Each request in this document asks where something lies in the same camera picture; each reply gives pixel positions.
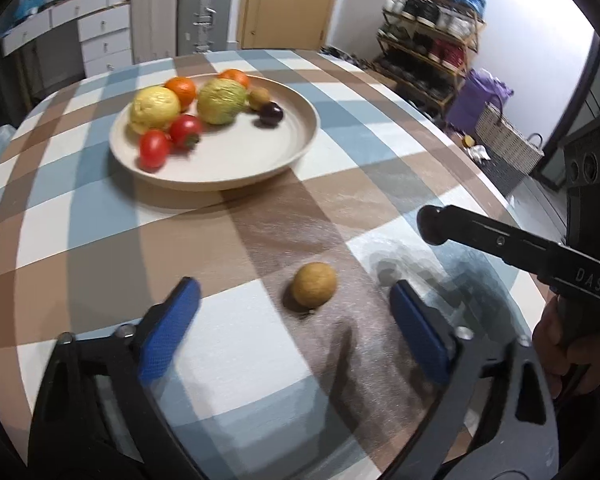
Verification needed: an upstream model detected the red tomato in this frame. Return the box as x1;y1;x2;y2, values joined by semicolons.
169;114;204;151
140;129;171;171

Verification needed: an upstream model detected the yellow lemon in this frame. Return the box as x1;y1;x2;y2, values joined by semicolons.
129;86;181;134

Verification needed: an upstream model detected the green yellow citrus fruit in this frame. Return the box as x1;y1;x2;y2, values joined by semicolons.
196;78;247;126

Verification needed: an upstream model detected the dark purple plum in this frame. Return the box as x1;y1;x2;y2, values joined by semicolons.
259;101;284;127

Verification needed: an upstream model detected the large orange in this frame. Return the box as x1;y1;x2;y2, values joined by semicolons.
163;76;197;112

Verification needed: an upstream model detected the small brown longan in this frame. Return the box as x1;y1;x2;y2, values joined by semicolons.
248;87;271;112

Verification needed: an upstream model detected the small orange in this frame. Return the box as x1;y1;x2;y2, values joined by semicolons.
218;68;250;89

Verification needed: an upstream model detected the person's right hand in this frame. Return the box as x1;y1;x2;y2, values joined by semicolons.
532;296;600;399

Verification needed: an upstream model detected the checked tablecloth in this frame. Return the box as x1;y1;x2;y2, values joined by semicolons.
0;51;545;479

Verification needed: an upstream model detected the woven basket bag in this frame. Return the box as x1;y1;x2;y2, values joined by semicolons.
475;96;544;174

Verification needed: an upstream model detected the beige round plate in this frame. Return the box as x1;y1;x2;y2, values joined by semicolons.
108;75;321;192

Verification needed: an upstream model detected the purple bag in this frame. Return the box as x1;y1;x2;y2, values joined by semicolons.
445;68;515;133

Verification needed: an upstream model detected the wooden shoe rack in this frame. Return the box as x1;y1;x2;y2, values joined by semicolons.
374;0;486;119

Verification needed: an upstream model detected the white drawer desk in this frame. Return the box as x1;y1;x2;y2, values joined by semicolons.
1;0;133;77

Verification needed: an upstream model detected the beige suitcase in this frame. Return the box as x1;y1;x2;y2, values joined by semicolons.
130;0;178;64

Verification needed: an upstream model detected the silver suitcase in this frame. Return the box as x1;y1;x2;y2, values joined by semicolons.
176;0;230;56

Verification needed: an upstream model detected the wooden door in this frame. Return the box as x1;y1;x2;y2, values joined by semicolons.
237;0;336;51

